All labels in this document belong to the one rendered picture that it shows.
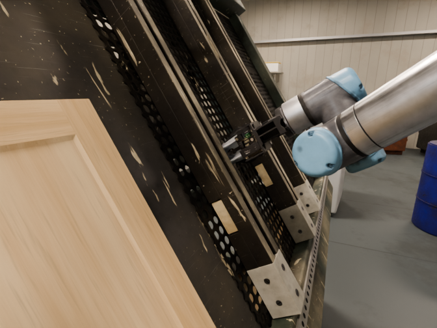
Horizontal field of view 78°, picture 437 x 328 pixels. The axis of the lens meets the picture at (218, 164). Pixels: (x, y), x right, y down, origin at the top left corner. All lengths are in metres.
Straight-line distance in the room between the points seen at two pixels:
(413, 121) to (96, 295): 0.43
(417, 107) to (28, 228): 0.46
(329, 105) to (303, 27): 8.00
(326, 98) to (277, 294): 0.42
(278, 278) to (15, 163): 0.51
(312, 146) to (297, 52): 8.06
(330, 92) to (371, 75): 7.79
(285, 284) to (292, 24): 8.20
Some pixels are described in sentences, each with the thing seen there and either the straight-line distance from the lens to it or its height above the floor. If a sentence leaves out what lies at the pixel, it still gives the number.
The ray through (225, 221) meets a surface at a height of 1.10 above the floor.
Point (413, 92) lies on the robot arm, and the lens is 0.40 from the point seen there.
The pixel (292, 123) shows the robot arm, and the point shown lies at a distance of 0.58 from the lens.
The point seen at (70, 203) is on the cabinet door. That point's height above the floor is 1.24.
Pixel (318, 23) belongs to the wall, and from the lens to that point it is 8.52.
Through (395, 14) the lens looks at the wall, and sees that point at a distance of 8.58.
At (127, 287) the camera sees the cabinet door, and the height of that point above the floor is 1.13.
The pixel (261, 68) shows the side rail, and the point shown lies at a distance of 1.74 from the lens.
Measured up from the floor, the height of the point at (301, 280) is 0.90.
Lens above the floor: 1.38
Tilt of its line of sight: 15 degrees down
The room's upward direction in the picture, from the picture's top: 1 degrees clockwise
